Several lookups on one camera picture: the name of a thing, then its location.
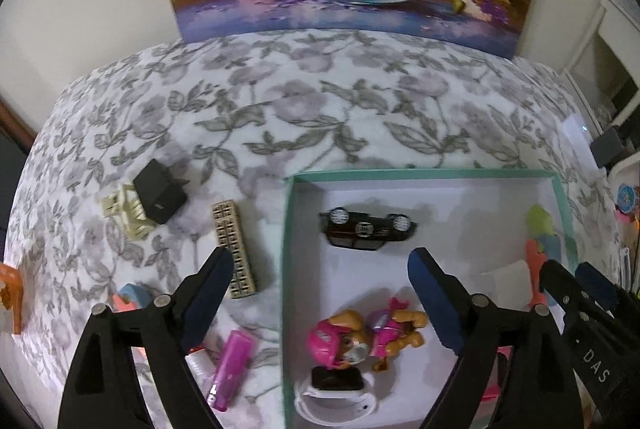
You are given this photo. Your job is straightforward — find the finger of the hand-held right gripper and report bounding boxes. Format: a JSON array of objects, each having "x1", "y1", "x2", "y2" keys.
[
  {"x1": 575, "y1": 261, "x2": 618, "y2": 310},
  {"x1": 540, "y1": 259, "x2": 601, "y2": 330}
]

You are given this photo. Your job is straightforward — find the orange snack box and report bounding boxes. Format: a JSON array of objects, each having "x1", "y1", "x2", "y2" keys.
[{"x1": 0, "y1": 263, "x2": 24, "y2": 336}]

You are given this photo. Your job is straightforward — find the blue round tag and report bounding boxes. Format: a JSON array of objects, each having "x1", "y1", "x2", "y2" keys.
[{"x1": 616, "y1": 184, "x2": 640, "y2": 214}]

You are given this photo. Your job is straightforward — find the colourful stationery bundle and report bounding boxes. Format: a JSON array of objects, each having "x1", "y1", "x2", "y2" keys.
[{"x1": 612, "y1": 181, "x2": 640, "y2": 290}]

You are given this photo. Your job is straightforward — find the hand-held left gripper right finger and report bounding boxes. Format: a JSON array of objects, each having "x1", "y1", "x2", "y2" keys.
[{"x1": 407, "y1": 247, "x2": 585, "y2": 429}]

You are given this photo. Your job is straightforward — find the pink and blue block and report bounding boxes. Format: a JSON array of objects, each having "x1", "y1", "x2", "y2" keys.
[{"x1": 112, "y1": 283, "x2": 151, "y2": 315}]

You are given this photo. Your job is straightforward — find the white power strip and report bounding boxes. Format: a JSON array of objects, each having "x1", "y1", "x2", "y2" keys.
[{"x1": 562, "y1": 109, "x2": 601, "y2": 150}]

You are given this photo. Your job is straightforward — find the white shelf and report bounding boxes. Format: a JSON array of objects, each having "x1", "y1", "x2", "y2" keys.
[{"x1": 562, "y1": 0, "x2": 640, "y2": 130}]

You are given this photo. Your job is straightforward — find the pink smartwatch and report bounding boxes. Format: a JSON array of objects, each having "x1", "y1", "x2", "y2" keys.
[{"x1": 482, "y1": 344, "x2": 513, "y2": 397}]

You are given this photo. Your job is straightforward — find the white box with teal rim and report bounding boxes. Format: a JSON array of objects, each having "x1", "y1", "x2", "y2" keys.
[{"x1": 281, "y1": 168, "x2": 576, "y2": 429}]

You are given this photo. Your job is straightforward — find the white smartwatch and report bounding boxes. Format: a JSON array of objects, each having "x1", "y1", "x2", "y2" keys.
[{"x1": 294, "y1": 365, "x2": 376, "y2": 422}]

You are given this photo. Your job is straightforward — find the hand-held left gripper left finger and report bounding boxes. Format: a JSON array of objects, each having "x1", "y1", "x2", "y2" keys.
[{"x1": 57, "y1": 246, "x2": 236, "y2": 429}]

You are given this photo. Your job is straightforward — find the brown wooden frame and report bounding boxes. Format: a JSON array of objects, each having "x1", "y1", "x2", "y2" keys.
[{"x1": 0, "y1": 99, "x2": 36, "y2": 152}]

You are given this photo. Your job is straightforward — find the black power adapter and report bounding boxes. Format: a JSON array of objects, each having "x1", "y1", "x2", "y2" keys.
[{"x1": 590, "y1": 126, "x2": 632, "y2": 170}]

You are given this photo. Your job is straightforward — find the black toy car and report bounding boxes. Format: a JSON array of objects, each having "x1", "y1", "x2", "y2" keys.
[{"x1": 319, "y1": 206, "x2": 418, "y2": 252}]

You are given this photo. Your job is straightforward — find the magenta plastic bar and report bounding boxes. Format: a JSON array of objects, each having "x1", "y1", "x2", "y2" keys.
[{"x1": 207, "y1": 329, "x2": 256, "y2": 412}]

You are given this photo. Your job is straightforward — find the pink pup toy figure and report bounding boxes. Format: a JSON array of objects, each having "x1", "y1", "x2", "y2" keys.
[{"x1": 306, "y1": 296, "x2": 428, "y2": 372}]

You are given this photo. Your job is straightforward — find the black charger plug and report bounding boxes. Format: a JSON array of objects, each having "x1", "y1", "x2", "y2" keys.
[{"x1": 132, "y1": 159, "x2": 190, "y2": 226}]

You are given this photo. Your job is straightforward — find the beige building block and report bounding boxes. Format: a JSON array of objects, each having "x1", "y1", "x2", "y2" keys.
[{"x1": 211, "y1": 199, "x2": 258, "y2": 300}]

